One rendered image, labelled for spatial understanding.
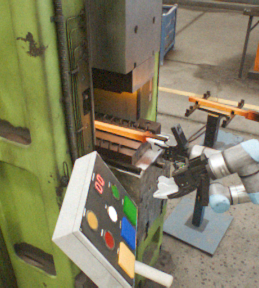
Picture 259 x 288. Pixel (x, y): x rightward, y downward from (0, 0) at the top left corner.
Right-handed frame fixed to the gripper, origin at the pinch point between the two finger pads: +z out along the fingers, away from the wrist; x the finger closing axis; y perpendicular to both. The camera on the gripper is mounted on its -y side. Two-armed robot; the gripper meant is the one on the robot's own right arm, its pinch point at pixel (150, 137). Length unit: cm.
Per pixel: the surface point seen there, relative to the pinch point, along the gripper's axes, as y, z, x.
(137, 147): 2.4, 2.6, -6.5
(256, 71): 93, 3, 351
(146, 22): -49.5, 2.0, -1.1
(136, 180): 12.8, -1.6, -15.9
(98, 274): -2, -18, -71
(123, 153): 3.5, 6.5, -12.3
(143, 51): -39.3, 2.1, -3.2
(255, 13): 15, 15, 335
